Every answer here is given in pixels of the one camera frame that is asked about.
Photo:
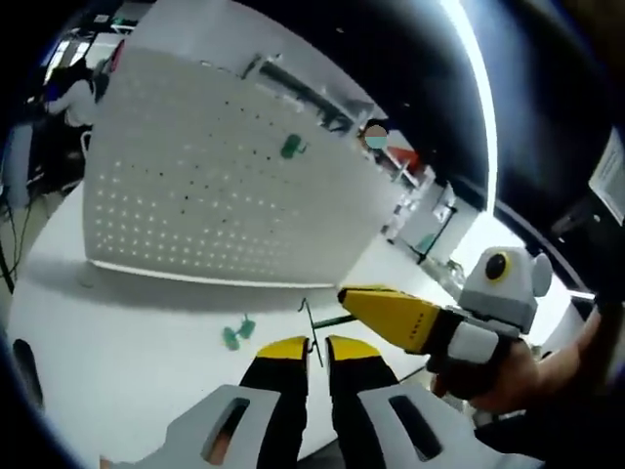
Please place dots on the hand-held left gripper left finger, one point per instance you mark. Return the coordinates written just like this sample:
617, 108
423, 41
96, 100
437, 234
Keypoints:
273, 391

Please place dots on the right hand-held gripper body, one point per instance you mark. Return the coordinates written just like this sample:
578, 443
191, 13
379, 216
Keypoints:
508, 293

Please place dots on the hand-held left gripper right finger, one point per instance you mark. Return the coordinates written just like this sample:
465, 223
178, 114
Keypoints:
371, 405

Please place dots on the thin black hook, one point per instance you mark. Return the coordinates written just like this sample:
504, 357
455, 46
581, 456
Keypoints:
334, 321

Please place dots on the white perforated mounting plate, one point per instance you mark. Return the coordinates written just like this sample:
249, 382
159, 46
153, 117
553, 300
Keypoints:
195, 195

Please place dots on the person's right hand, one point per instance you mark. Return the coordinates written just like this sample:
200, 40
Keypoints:
488, 403

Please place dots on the white ceiling air vent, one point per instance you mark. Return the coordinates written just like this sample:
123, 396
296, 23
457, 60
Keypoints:
610, 166

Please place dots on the white shelf unit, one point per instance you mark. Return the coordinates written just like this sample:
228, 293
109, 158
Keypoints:
303, 88

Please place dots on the white office chair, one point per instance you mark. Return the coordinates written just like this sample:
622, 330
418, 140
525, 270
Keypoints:
86, 144

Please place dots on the white pillar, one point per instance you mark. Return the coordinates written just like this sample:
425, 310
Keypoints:
195, 34

